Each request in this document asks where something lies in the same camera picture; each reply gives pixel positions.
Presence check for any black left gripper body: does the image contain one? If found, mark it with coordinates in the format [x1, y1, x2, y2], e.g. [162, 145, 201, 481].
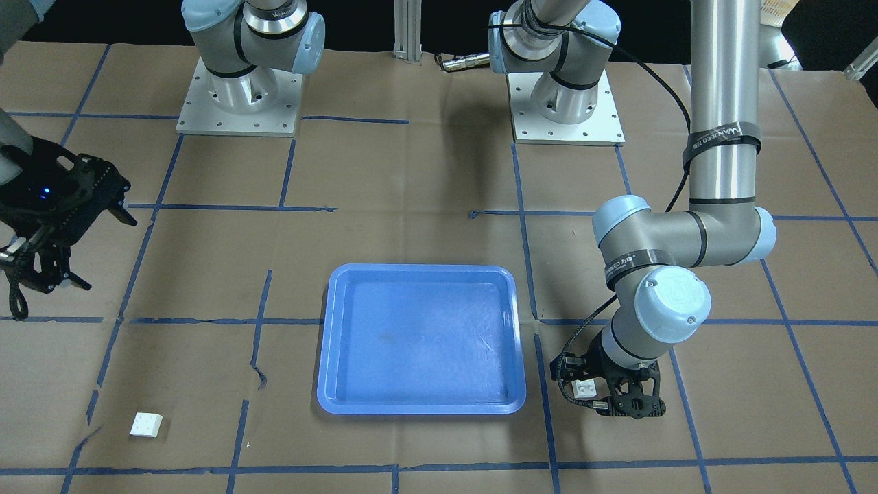
[559, 343, 667, 419]

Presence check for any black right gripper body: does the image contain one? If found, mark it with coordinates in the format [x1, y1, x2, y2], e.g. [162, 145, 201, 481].
[2, 138, 131, 294]

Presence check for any white block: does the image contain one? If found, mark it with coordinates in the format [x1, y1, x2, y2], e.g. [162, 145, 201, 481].
[573, 379, 597, 401]
[129, 412, 163, 438]

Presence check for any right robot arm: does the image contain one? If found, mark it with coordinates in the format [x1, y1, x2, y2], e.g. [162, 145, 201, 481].
[1, 1, 326, 318]

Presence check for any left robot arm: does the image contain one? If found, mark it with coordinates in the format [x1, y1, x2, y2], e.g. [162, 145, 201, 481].
[488, 1, 776, 419]

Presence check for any blue plastic tray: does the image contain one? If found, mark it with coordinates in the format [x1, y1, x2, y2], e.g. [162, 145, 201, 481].
[316, 263, 527, 416]

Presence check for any silver cylindrical connector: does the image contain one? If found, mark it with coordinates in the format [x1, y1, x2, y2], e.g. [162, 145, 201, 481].
[437, 53, 491, 73]

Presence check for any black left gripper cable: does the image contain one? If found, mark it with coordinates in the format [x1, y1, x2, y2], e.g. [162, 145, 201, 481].
[489, 14, 692, 412]

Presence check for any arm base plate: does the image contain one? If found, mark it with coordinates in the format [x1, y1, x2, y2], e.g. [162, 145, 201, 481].
[176, 60, 305, 138]
[507, 72, 626, 146]

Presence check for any aluminium frame post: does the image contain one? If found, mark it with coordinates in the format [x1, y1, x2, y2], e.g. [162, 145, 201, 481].
[392, 0, 423, 65]

